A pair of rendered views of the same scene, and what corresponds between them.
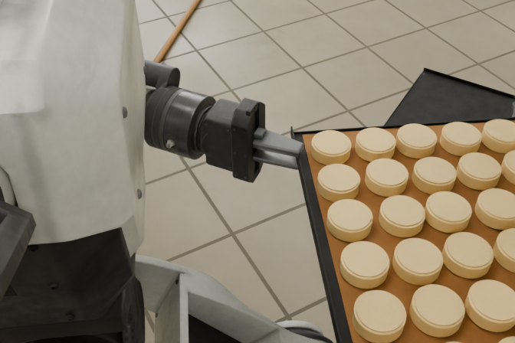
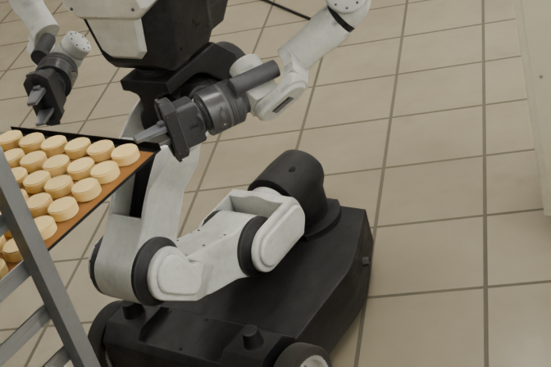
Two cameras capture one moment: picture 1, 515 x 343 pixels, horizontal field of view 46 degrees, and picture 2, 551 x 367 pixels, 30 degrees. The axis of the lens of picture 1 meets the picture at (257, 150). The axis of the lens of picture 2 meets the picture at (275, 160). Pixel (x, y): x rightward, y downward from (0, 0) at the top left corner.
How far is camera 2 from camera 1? 2.23 m
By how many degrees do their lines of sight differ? 98
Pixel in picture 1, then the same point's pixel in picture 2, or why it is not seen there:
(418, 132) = (85, 186)
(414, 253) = (34, 156)
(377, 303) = (34, 138)
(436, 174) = (55, 180)
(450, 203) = (36, 178)
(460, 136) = (60, 202)
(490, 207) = not seen: hidden behind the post
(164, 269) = not seen: hidden behind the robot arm
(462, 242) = (17, 173)
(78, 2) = not seen: outside the picture
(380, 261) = (45, 145)
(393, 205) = (61, 158)
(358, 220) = (70, 145)
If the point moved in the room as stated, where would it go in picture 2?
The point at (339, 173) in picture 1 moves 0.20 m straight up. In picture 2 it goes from (101, 147) to (63, 50)
